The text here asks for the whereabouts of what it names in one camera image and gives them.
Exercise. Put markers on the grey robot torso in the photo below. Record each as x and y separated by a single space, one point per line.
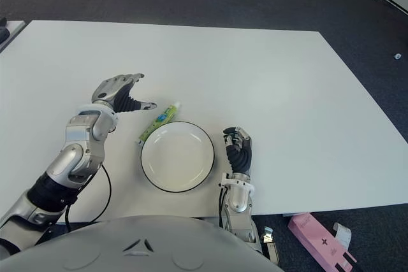
143 246

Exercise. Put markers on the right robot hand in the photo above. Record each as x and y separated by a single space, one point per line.
240 157

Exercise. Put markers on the white side table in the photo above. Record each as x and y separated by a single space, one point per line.
14 30

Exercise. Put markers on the green toothpaste tube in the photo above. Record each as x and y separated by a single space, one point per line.
161 118

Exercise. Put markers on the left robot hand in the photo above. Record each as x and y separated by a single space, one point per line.
122 100

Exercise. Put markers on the small white floor object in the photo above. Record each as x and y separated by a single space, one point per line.
397 56

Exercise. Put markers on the silver metal bracket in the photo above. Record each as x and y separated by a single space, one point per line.
271 246

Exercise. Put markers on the white paper tag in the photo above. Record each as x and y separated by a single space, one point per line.
343 235

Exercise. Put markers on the white plate with black rim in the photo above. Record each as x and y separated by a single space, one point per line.
178 157

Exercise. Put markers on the pink cardboard box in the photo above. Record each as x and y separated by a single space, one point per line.
318 240

